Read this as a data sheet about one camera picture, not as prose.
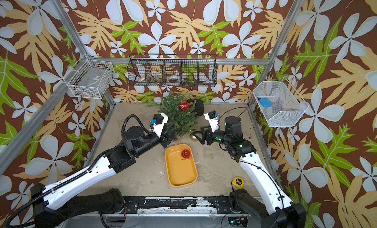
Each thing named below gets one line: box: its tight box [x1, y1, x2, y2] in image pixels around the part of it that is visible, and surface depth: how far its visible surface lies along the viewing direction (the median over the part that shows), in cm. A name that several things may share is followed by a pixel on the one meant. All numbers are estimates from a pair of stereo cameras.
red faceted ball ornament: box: [179, 100, 190, 112], surface depth 73 cm
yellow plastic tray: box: [164, 143, 198, 188], surface depth 88 cm
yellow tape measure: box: [232, 176, 244, 190], surface depth 82 cm
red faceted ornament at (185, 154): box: [181, 149, 191, 159], surface depth 90 cm
